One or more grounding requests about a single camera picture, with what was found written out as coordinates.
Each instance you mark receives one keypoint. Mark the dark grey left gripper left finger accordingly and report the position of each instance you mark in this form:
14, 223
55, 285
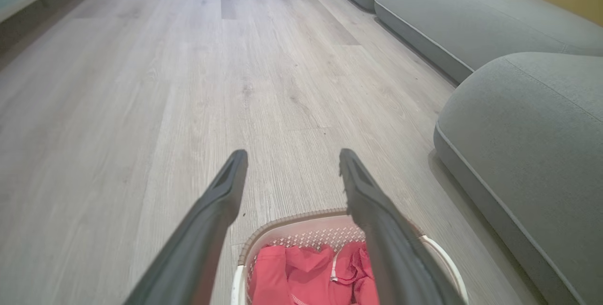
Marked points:
202, 234

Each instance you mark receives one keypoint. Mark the white perforated plastic laundry basket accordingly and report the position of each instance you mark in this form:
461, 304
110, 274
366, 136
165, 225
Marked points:
301, 232

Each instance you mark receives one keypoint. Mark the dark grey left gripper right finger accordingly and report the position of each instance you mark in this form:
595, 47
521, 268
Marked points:
386, 234

